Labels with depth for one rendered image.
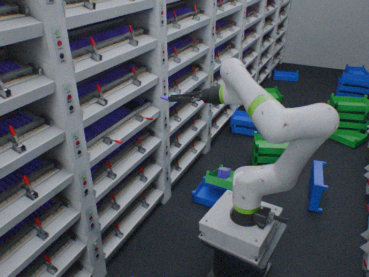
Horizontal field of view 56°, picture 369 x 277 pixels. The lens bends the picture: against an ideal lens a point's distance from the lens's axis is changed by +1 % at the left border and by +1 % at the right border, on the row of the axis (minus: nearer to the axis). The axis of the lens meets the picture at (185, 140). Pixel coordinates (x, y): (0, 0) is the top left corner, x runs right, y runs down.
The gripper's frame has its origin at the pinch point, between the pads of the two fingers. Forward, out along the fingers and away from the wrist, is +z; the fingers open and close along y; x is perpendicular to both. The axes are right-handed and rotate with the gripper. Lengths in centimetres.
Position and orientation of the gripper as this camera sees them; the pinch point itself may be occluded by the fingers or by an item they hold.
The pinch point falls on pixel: (175, 97)
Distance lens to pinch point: 176.4
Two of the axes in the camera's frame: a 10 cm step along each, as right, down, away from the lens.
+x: 2.1, 9.0, 3.8
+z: -8.8, 0.0, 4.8
